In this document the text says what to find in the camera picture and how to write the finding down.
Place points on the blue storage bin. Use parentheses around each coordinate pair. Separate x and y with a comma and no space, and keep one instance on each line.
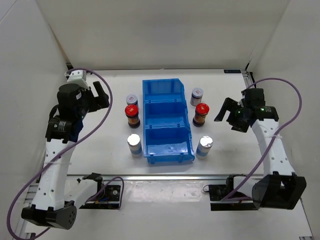
(166,144)
(170,114)
(163,90)

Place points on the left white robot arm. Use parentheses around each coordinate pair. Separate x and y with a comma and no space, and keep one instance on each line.
(52,207)

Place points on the far blue storage bin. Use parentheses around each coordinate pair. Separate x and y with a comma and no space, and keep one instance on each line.
(163,90)

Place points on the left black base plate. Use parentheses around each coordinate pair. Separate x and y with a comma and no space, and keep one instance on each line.
(110,194)

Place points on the near blue storage bin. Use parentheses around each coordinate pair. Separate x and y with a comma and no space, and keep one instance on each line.
(166,144)

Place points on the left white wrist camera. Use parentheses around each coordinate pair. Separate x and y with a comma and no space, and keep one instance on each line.
(78,77)

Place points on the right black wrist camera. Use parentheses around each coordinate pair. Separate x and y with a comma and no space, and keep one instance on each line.
(253,97)

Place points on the red-lid sauce jar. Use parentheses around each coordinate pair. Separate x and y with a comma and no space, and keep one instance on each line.
(132,114)
(201,112)

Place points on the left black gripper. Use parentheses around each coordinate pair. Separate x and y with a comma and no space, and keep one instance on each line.
(98,102)

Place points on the small white-lid jar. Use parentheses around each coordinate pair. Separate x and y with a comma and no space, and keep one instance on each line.
(196,96)
(132,99)

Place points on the middle blue storage bin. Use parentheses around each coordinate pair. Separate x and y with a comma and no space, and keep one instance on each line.
(170,114)

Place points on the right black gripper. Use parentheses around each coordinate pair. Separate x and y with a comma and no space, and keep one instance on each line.
(227,105)

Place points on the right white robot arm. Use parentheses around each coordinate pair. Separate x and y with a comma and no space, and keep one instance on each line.
(280,187)

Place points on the silver-lid spice jar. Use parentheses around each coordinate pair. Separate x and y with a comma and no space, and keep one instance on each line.
(204,146)
(134,144)

